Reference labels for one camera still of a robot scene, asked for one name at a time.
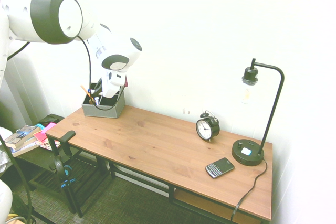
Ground pink sticky note pad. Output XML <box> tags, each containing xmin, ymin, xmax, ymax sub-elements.
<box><xmin>33</xmin><ymin>122</ymin><xmax>57</xmax><ymax>143</ymax></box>

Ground black low bench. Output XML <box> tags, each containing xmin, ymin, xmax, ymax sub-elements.
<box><xmin>15</xmin><ymin>113</ymin><xmax>116</xmax><ymax>218</ymax></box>

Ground gray fabric organizer holder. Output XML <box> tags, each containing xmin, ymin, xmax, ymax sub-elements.
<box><xmin>81</xmin><ymin>82</ymin><xmax>126</xmax><ymax>119</ymax></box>

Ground black alarm clock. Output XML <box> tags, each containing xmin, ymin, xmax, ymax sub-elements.
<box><xmin>195</xmin><ymin>110</ymin><xmax>221</xmax><ymax>143</ymax></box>

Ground black and blue headphones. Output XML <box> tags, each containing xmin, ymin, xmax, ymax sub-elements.
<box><xmin>54</xmin><ymin>153</ymin><xmax>79</xmax><ymax>189</ymax></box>

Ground black headphone hook clamp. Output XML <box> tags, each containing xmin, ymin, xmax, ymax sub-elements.
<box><xmin>54</xmin><ymin>130</ymin><xmax>77</xmax><ymax>156</ymax></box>

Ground paperback book with photo cover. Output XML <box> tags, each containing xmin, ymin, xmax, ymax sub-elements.
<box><xmin>4</xmin><ymin>125</ymin><xmax>43</xmax><ymax>148</ymax></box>

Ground black lamp power cable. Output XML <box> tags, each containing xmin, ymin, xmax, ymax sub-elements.
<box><xmin>230</xmin><ymin>158</ymin><xmax>268</xmax><ymax>221</ymax></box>

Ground wooden desk with black frame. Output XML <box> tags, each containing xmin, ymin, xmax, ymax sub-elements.
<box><xmin>45</xmin><ymin>104</ymin><xmax>274</xmax><ymax>224</ymax></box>

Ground black desk lamp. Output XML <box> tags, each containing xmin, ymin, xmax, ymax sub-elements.
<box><xmin>231</xmin><ymin>58</ymin><xmax>285</xmax><ymax>167</ymax></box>

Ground black keypad smartphone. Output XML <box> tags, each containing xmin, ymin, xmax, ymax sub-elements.
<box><xmin>205</xmin><ymin>157</ymin><xmax>235</xmax><ymax>179</ymax></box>

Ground red patterned book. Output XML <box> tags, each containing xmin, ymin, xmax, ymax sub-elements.
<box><xmin>36</xmin><ymin>140</ymin><xmax>61</xmax><ymax>151</ymax></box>

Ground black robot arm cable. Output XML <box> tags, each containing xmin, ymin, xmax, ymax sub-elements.
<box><xmin>77</xmin><ymin>34</ymin><xmax>126</xmax><ymax>111</ymax></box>

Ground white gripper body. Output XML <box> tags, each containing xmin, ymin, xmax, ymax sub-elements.
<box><xmin>100</xmin><ymin>69</ymin><xmax>127</xmax><ymax>98</ymax></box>

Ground orange pencil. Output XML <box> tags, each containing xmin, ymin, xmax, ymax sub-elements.
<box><xmin>80</xmin><ymin>84</ymin><xmax>91</xmax><ymax>98</ymax></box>

